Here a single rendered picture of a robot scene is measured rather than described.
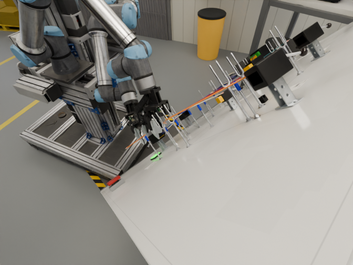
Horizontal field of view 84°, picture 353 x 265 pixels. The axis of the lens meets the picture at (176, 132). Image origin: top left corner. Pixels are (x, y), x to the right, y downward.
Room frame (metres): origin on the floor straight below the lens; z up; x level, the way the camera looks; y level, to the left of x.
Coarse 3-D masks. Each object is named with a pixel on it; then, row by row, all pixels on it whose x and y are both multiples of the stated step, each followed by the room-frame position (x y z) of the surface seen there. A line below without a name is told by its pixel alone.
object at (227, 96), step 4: (232, 88) 0.56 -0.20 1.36; (224, 92) 0.53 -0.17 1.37; (228, 92) 0.53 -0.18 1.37; (224, 96) 0.52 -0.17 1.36; (228, 96) 0.52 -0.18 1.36; (232, 96) 0.53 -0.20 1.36; (224, 100) 0.51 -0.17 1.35; (228, 100) 0.52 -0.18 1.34; (232, 100) 0.52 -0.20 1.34; (228, 104) 0.52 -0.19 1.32; (232, 104) 0.51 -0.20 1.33; (236, 104) 0.51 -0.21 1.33; (232, 108) 0.51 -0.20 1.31
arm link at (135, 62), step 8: (128, 48) 0.65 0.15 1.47; (136, 48) 0.65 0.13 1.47; (128, 56) 0.64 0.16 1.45; (136, 56) 0.64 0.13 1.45; (144, 56) 0.65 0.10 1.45; (128, 64) 0.64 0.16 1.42; (136, 64) 0.63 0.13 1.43; (144, 64) 0.63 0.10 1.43; (128, 72) 0.64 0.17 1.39; (136, 72) 0.62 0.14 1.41; (144, 72) 0.62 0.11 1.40
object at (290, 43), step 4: (280, 40) 1.43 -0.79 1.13; (288, 40) 1.43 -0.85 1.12; (292, 40) 1.42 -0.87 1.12; (268, 44) 1.38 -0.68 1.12; (272, 44) 1.38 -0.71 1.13; (276, 44) 1.38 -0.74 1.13; (280, 44) 1.37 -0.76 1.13; (288, 44) 1.37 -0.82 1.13; (292, 44) 1.37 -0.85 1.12; (292, 48) 1.31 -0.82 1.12; (292, 52) 1.25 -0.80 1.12; (292, 56) 1.20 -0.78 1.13
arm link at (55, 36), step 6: (48, 30) 1.04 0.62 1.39; (54, 30) 1.06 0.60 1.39; (60, 30) 1.09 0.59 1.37; (48, 36) 1.03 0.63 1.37; (54, 36) 1.04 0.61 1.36; (60, 36) 1.07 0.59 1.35; (48, 42) 1.01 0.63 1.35; (54, 42) 1.03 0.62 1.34; (60, 42) 1.05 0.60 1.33; (66, 42) 1.10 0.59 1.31; (54, 48) 1.01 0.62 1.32; (60, 48) 1.04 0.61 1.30; (66, 48) 1.07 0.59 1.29; (54, 54) 1.01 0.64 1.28; (60, 54) 1.03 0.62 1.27
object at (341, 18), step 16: (272, 0) 1.23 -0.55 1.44; (288, 0) 1.19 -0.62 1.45; (304, 0) 1.14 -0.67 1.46; (320, 0) 1.14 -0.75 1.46; (352, 0) 1.12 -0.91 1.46; (320, 16) 1.03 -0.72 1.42; (336, 16) 0.98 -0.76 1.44; (256, 32) 1.25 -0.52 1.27; (288, 32) 1.61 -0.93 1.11; (256, 48) 1.25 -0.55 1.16
